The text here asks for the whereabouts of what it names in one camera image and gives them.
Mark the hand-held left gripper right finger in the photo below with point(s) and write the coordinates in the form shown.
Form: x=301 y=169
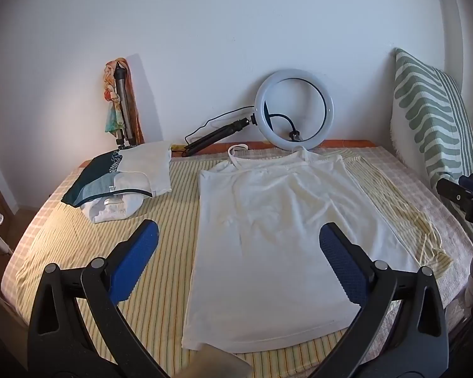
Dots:
x=345 y=260

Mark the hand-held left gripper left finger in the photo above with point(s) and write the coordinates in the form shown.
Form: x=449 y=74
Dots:
x=138 y=256

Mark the striped bed sheet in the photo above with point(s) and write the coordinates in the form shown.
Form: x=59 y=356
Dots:
x=429 y=204

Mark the colourful scarf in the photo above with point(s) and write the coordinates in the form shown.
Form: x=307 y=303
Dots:
x=110 y=98

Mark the green striped pillow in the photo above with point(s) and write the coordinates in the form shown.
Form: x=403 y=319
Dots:
x=429 y=118

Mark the white tank top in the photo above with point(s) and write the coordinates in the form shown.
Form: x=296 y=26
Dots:
x=276 y=224

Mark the yellow striped sheet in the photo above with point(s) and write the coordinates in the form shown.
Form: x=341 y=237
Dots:
x=82 y=252

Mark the grey and black tripod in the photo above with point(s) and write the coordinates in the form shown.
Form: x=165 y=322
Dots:
x=123 y=94

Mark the folded white shirt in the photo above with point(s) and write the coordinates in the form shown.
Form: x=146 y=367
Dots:
x=110 y=208

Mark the folded teal patterned garment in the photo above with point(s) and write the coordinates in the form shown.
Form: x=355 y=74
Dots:
x=90 y=181

